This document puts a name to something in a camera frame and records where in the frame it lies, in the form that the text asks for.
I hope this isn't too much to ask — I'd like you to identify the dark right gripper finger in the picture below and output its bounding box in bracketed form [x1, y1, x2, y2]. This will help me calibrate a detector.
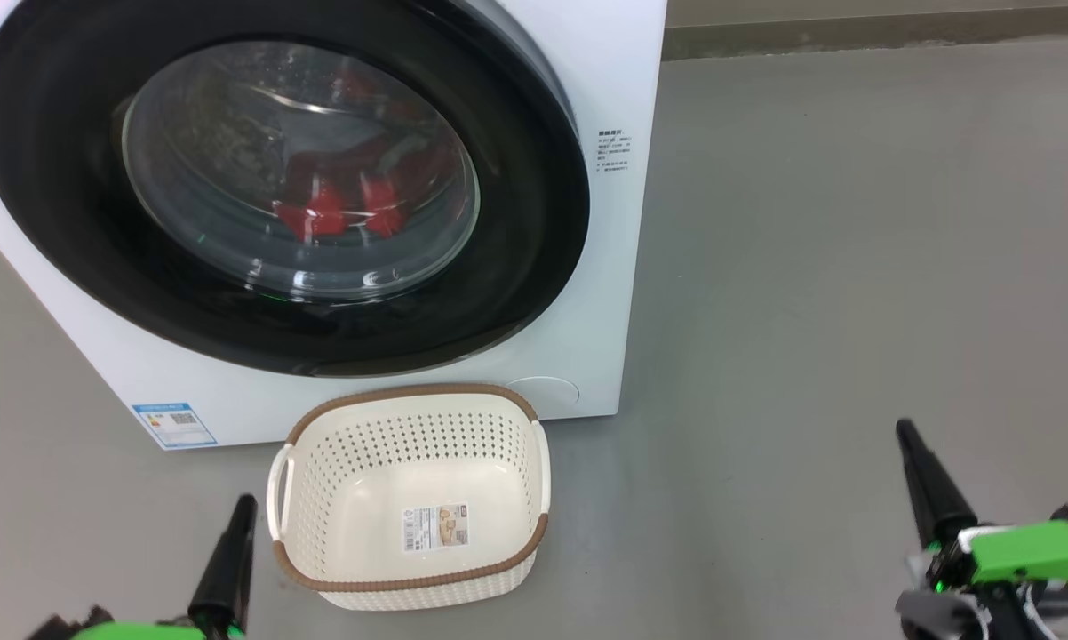
[896, 420, 979, 548]

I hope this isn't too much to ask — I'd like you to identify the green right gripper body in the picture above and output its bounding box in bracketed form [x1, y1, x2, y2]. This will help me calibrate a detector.
[925, 520, 1068, 595]

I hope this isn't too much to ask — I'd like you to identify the white front-load washing machine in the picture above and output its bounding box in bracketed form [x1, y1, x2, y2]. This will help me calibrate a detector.
[0, 0, 668, 452]

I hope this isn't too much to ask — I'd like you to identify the paper product label sticker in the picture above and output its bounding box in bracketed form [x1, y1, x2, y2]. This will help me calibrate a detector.
[401, 503, 471, 552]

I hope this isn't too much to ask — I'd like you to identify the red and white garment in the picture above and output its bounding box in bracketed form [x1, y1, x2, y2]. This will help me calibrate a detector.
[272, 71, 464, 243]

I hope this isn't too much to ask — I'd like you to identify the cream basket with brown rim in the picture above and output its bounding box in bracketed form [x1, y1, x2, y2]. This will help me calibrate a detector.
[266, 384, 553, 612]

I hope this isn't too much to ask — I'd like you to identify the blue energy label sticker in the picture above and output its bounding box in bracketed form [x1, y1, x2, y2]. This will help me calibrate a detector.
[132, 403, 218, 448]

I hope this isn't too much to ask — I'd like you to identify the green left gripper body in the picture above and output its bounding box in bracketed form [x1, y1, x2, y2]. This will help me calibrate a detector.
[70, 620, 211, 640]

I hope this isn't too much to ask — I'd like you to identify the black glass washing machine door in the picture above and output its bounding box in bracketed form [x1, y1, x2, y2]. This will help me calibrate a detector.
[0, 0, 591, 379]

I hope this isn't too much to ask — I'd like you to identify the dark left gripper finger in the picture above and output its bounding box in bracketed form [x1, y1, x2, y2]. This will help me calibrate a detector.
[187, 495, 259, 637]

